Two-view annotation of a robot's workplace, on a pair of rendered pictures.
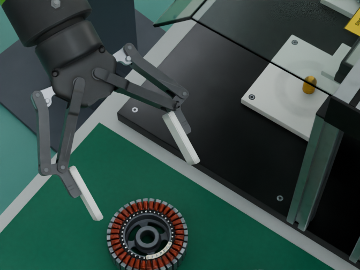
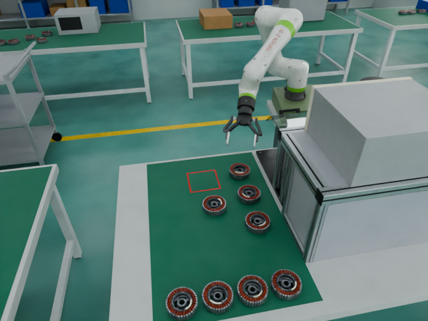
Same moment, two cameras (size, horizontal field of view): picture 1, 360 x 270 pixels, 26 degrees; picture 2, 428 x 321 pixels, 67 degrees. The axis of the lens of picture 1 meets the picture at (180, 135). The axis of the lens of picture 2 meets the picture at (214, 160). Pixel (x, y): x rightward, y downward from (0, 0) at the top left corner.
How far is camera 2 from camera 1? 1.03 m
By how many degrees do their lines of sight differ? 36
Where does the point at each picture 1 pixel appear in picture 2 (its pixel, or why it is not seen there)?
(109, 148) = (248, 156)
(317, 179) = (277, 164)
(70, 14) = (247, 104)
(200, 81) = not seen: hidden behind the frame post
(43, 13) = (242, 101)
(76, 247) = (225, 166)
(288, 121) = not seen: hidden behind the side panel
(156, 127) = (261, 156)
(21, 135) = not seen: hidden behind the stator
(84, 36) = (248, 109)
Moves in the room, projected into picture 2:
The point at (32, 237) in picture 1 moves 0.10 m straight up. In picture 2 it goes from (218, 160) to (218, 146)
